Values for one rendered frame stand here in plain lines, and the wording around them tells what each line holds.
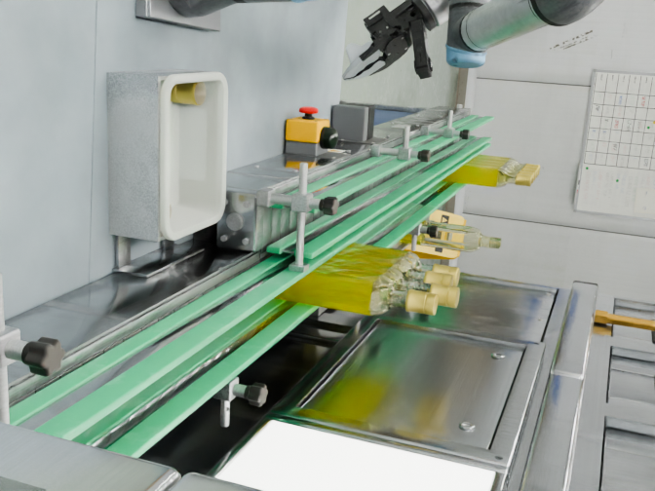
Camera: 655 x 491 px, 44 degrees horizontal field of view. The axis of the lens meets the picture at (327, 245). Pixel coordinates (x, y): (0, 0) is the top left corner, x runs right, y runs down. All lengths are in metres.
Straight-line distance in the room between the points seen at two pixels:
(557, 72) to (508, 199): 1.15
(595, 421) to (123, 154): 0.80
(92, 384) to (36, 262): 0.22
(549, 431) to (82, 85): 0.79
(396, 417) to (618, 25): 6.10
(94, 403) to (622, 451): 0.78
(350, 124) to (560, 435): 0.96
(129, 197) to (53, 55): 0.22
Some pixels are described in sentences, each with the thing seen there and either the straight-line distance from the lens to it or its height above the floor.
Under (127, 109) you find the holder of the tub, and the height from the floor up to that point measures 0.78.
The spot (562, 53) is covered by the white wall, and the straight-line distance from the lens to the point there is 7.11.
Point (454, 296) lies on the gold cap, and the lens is 1.29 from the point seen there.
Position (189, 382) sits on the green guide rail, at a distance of 1.05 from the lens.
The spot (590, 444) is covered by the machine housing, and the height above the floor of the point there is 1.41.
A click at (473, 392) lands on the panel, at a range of 1.29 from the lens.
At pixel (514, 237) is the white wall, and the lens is 7.33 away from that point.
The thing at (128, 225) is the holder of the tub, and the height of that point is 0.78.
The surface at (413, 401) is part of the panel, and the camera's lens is 1.23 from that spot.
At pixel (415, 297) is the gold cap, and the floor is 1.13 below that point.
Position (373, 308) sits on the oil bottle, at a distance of 1.26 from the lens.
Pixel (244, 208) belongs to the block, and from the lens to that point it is 1.25.
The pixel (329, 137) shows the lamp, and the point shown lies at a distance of 1.63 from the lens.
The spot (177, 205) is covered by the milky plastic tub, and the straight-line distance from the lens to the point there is 1.25.
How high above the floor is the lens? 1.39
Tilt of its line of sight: 19 degrees down
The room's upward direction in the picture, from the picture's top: 99 degrees clockwise
